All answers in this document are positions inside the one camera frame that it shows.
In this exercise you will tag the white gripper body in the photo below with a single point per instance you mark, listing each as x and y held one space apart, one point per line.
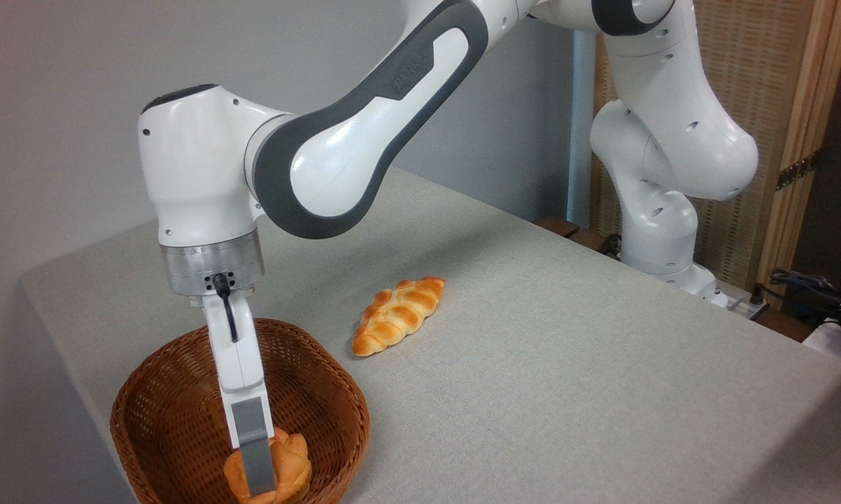
242 350

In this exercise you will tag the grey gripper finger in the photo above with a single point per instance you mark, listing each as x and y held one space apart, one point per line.
256 427

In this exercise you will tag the round knotted bread roll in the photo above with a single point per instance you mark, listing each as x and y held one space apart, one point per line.
293 462

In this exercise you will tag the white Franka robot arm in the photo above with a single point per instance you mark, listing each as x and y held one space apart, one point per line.
350 147

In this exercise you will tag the long braided bread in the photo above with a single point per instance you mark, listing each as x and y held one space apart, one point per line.
396 315

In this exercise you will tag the brown wicker basket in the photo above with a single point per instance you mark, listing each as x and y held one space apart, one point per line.
175 399

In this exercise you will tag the grey tablecloth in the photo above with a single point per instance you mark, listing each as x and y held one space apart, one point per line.
567 392

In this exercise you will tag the brown wooden base block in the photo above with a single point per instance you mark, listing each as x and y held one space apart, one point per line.
567 229

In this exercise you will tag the light blue vertical pipe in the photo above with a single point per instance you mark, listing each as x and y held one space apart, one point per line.
580 140

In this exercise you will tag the black metal screen hinge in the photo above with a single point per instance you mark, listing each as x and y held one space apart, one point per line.
798 170

